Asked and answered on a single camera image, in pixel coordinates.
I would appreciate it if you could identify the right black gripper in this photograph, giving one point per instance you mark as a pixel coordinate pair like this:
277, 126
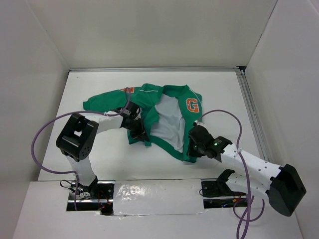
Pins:
191, 152

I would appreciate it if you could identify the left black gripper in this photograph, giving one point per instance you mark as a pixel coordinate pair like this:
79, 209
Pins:
140, 133

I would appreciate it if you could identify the green zip jacket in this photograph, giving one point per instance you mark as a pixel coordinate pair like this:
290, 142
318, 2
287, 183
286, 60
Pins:
168, 113

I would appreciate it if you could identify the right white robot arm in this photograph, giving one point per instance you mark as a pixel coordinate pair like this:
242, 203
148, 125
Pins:
281, 186

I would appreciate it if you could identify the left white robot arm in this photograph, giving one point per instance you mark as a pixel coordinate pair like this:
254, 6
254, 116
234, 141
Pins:
78, 135

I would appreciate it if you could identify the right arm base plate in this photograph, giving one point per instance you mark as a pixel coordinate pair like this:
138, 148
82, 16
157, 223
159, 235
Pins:
215, 198

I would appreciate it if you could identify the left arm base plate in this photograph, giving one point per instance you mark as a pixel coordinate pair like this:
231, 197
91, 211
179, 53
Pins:
100, 199

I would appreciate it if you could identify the aluminium frame rail back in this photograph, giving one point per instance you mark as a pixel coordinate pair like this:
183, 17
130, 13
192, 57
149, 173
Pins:
160, 69

